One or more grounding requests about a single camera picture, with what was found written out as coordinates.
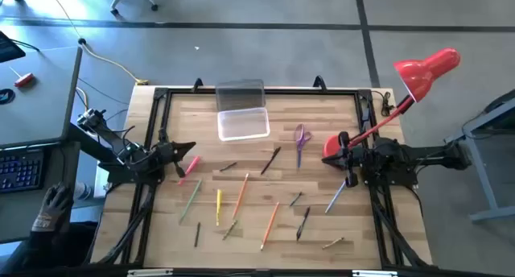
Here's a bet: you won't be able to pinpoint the person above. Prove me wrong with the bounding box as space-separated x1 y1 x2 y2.
15 222 100 272

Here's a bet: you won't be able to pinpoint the silver metal bracket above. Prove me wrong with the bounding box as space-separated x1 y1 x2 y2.
352 270 399 277
127 268 174 277

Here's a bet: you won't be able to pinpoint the red desk lamp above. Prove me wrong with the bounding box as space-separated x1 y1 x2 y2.
321 47 462 159

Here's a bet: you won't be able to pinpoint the black tablet screen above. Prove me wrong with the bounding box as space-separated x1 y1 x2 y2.
0 30 27 64

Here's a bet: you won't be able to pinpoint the grey side table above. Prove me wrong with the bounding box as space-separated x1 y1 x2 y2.
444 89 515 224

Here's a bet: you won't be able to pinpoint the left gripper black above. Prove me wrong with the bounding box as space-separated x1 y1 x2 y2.
154 132 197 180

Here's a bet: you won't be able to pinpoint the pink marker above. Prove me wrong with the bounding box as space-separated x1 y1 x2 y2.
178 155 201 186

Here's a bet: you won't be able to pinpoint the purple scissors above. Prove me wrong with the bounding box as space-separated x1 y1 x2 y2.
293 123 313 170

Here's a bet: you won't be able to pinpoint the black rubber grip pen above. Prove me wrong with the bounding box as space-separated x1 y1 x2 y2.
295 205 311 242

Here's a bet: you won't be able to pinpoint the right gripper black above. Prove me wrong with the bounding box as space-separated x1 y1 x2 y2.
321 130 361 188

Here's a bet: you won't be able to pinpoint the grey office desk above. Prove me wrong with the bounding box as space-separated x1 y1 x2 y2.
0 46 84 246

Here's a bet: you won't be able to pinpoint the yellow highlighter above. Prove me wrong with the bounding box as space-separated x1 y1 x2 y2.
215 188 223 227

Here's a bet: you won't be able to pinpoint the orange pencil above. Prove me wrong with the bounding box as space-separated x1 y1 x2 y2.
260 201 280 252
232 172 250 221

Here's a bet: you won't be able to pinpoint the black backlit keyboard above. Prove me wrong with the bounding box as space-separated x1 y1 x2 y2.
0 147 45 194

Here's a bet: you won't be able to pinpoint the black floor cable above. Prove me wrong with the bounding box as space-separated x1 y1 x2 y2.
76 77 130 107

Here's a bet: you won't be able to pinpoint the person's hand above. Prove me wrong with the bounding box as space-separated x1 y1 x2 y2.
31 183 75 234

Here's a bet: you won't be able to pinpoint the silver blue pen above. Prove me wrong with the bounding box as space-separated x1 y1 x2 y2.
324 180 347 215

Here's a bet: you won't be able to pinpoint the red handled screwdriver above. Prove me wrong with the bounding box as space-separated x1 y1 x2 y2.
8 66 35 89

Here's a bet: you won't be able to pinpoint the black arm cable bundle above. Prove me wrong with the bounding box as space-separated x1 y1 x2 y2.
98 186 156 266
369 187 428 268

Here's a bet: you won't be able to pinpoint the yellow extension cable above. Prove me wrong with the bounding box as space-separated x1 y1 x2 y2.
43 0 150 86

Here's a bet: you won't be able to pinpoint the green pencil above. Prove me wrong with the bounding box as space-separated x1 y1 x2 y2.
179 178 204 224

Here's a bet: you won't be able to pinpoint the clear plastic supply box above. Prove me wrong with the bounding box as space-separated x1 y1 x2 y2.
217 106 271 143

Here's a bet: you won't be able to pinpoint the black lamp cable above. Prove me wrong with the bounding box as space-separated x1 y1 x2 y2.
372 90 398 117

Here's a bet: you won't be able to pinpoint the black aluminium table frame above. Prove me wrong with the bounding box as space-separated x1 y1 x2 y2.
90 85 434 270

